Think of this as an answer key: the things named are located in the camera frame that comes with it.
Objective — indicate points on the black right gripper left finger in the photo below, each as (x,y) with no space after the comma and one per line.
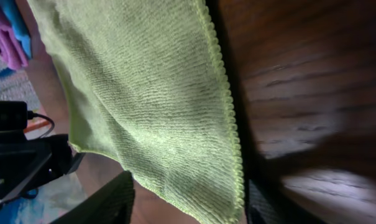
(111,204)

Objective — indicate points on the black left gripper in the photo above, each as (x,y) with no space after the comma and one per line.
(26,165)

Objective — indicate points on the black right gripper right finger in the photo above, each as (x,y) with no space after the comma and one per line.
(265,204)

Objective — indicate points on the light green cloth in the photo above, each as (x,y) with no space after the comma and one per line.
(146,86)

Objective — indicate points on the folded pink cloth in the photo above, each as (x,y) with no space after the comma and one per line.
(11,50)

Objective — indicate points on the folded blue cloth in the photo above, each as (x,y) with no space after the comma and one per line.
(12,12)

